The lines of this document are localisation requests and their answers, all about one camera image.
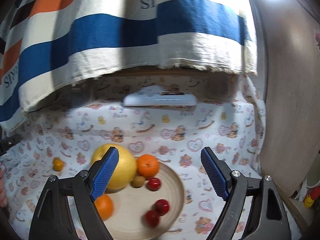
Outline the wooden board panel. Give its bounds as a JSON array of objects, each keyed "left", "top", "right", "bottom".
[{"left": 250, "top": 0, "right": 319, "bottom": 196}]

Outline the small yellow-orange kumquat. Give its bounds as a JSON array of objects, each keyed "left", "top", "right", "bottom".
[{"left": 53, "top": 157, "right": 65, "bottom": 172}]

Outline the baby bear printed sheet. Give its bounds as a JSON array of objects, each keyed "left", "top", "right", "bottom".
[{"left": 1, "top": 76, "right": 266, "bottom": 239}]

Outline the orange mandarin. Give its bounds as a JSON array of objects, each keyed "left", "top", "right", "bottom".
[
  {"left": 94, "top": 194, "right": 114, "bottom": 220},
  {"left": 137, "top": 154, "right": 159, "bottom": 179}
]

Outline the cream round plate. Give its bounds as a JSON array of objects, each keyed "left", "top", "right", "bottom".
[{"left": 104, "top": 162, "right": 186, "bottom": 239}]

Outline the white rectangular device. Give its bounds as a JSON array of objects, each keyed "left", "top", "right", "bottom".
[{"left": 123, "top": 92, "right": 197, "bottom": 107}]

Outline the striped Paris cloth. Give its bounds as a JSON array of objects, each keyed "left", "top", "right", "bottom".
[{"left": 1, "top": 0, "right": 258, "bottom": 132}]

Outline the left hand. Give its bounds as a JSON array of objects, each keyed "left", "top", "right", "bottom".
[{"left": 0, "top": 170, "right": 8, "bottom": 207}]

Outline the red cherry tomato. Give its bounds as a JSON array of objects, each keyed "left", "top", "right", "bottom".
[
  {"left": 144, "top": 210, "right": 160, "bottom": 228},
  {"left": 153, "top": 199, "right": 170, "bottom": 216},
  {"left": 146, "top": 177, "right": 162, "bottom": 191}
]

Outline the small brown longan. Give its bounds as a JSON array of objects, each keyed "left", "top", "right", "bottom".
[{"left": 131, "top": 176, "right": 146, "bottom": 188}]

